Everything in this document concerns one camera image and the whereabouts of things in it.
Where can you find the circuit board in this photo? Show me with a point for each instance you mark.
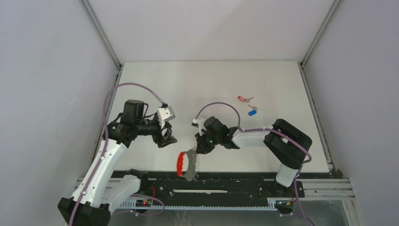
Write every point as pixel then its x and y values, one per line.
pixel 284 205
pixel 144 203

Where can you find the blue tag key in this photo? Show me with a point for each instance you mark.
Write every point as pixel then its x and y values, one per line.
pixel 253 111

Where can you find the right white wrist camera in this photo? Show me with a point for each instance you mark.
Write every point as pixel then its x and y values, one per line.
pixel 199 124

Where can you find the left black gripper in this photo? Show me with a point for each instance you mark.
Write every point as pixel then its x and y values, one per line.
pixel 163 141

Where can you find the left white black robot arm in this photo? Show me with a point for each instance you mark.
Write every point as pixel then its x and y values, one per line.
pixel 91 204

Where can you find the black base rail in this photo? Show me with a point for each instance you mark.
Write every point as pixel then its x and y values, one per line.
pixel 217 189

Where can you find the left circuit board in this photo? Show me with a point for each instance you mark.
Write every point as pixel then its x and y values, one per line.
pixel 144 203

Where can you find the right circuit board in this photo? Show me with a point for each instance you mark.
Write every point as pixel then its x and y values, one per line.
pixel 284 205

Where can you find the red grey keyring holder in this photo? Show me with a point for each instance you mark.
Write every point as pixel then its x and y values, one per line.
pixel 187 165

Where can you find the red tag key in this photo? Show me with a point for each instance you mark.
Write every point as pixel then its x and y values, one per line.
pixel 243 99

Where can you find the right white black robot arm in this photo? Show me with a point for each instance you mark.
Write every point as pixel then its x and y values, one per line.
pixel 289 145

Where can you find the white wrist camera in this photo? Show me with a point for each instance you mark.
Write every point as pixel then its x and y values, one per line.
pixel 199 124
pixel 165 114

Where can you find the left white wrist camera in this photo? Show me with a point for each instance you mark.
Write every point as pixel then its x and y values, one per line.
pixel 165 114

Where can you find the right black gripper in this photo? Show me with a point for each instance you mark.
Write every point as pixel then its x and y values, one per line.
pixel 202 148

